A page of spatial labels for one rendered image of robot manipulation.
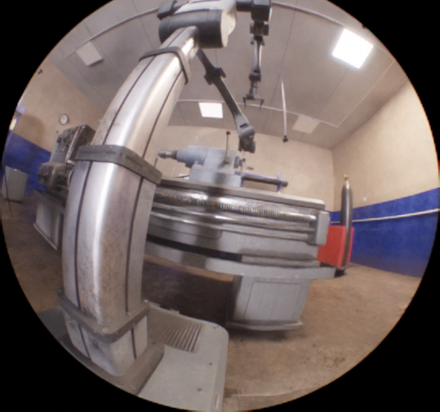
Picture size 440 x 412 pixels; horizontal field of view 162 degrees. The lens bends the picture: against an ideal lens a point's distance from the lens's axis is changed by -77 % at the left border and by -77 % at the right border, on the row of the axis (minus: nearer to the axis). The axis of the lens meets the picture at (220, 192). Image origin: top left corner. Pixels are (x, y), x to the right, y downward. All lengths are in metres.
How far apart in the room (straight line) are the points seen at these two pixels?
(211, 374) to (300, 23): 3.23
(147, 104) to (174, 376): 0.54
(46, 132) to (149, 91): 5.05
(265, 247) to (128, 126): 0.85
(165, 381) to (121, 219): 0.36
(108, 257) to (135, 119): 0.20
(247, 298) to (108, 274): 0.81
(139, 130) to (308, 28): 2.87
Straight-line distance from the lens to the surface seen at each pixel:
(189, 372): 0.45
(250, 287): 0.92
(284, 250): 0.95
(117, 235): 0.23
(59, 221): 1.76
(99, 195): 0.21
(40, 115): 5.25
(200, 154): 1.16
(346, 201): 2.72
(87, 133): 2.03
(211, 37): 0.56
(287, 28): 2.92
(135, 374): 0.39
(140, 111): 0.26
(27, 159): 5.10
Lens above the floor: 0.64
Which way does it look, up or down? 11 degrees up
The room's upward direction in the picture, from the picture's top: 10 degrees clockwise
